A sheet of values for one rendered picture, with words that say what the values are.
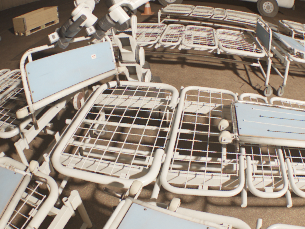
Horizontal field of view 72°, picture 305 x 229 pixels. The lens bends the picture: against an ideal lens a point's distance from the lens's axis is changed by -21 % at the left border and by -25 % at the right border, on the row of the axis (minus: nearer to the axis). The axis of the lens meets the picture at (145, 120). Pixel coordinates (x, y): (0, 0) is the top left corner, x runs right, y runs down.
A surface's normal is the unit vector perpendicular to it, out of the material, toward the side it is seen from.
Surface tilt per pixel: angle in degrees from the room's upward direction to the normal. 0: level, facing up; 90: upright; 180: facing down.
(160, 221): 7
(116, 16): 91
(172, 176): 90
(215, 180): 90
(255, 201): 0
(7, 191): 5
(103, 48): 74
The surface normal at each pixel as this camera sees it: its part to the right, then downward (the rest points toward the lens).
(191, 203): -0.04, -0.82
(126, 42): -0.13, 0.93
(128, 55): -0.16, 0.81
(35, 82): 0.86, -0.03
